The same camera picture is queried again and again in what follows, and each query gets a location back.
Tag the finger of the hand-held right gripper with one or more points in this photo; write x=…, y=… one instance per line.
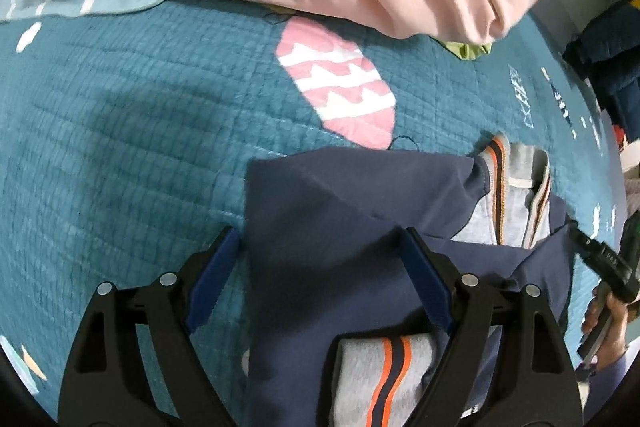
x=597, y=252

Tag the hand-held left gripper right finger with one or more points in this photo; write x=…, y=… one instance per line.
x=426, y=279

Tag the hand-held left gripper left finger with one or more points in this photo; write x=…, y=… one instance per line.
x=214, y=279

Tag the navy jacket with orange stripes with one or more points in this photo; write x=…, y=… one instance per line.
x=340, y=227

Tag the person's right forearm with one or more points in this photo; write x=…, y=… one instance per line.
x=607, y=374

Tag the person's right hand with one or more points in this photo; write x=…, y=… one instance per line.
x=612, y=332

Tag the teal quilted printed blanket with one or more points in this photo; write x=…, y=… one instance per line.
x=140, y=127

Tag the dark navy clothing pile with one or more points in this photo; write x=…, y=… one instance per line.
x=610, y=57

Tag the green cloth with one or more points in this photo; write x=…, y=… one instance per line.
x=467, y=50

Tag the light blue striped pillow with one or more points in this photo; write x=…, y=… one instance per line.
x=85, y=4

